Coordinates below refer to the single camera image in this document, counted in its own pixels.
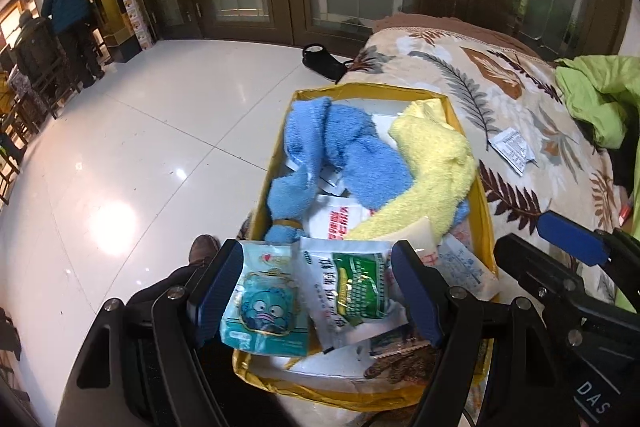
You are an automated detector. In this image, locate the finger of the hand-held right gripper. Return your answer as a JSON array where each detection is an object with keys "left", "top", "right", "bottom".
[
  {"left": 536, "top": 210, "right": 640, "bottom": 266},
  {"left": 493, "top": 233, "right": 602, "bottom": 344}
]

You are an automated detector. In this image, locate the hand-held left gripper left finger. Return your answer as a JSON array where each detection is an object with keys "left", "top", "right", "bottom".
[{"left": 65, "top": 237, "right": 246, "bottom": 427}]

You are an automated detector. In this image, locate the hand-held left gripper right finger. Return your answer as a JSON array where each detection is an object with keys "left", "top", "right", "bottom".
[{"left": 390, "top": 238, "right": 581, "bottom": 427}]

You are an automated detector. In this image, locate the teal cartoon packet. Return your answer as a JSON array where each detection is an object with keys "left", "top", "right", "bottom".
[{"left": 219, "top": 240, "right": 312, "bottom": 356}]

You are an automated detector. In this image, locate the white packet with green label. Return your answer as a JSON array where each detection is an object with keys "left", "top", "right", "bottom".
[{"left": 292, "top": 236, "right": 407, "bottom": 351}]

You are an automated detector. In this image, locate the brown patterned packet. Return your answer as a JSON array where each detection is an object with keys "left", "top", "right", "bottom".
[{"left": 363, "top": 340, "right": 452, "bottom": 394}]

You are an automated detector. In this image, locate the white packet with red print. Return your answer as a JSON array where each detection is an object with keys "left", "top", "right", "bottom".
[{"left": 306, "top": 193, "right": 372, "bottom": 241}]

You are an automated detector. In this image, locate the small blue towel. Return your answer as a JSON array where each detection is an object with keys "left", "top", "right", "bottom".
[{"left": 265, "top": 166, "right": 322, "bottom": 245}]

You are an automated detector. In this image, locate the yellow fuzzy towel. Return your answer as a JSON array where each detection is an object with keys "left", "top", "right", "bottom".
[{"left": 344, "top": 100, "right": 479, "bottom": 241}]

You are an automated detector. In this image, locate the yellow taped white box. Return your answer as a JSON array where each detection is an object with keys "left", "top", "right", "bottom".
[{"left": 232, "top": 82, "right": 502, "bottom": 411}]

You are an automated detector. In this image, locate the large blue terry towel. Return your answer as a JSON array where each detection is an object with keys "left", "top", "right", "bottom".
[{"left": 283, "top": 96, "right": 417, "bottom": 211}]

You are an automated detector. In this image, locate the brown leather shoe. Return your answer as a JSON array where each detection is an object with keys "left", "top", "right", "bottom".
[{"left": 188, "top": 233, "right": 222, "bottom": 269}]

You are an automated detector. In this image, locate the person's dark trouser leg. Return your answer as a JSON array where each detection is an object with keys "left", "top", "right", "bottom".
[{"left": 124, "top": 258, "right": 212, "bottom": 309}]

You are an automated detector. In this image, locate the white packet with pale print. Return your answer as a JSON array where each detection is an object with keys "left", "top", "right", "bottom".
[{"left": 439, "top": 231, "right": 502, "bottom": 304}]

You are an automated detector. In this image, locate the dark cloth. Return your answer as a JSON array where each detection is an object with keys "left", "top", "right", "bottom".
[{"left": 574, "top": 116, "right": 640, "bottom": 208}]

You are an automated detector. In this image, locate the small white sachet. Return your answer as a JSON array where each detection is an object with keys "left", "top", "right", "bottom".
[{"left": 488, "top": 126, "right": 537, "bottom": 178}]

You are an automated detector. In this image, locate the lime green bedsheet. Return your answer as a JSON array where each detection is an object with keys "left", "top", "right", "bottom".
[{"left": 553, "top": 53, "right": 640, "bottom": 309}]

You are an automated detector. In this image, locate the leaf print blanket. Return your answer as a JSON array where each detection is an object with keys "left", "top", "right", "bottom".
[{"left": 344, "top": 12, "right": 640, "bottom": 309}]

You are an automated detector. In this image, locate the dark wooden chair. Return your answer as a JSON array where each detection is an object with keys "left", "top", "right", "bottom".
[{"left": 0, "top": 56, "right": 82, "bottom": 158}]

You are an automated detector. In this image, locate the stack of printed cartons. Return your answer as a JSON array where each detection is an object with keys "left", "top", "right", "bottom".
[{"left": 114, "top": 0, "right": 154, "bottom": 51}]

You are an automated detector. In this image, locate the black strapped object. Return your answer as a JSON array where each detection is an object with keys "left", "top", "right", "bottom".
[{"left": 300, "top": 43, "right": 354, "bottom": 84}]

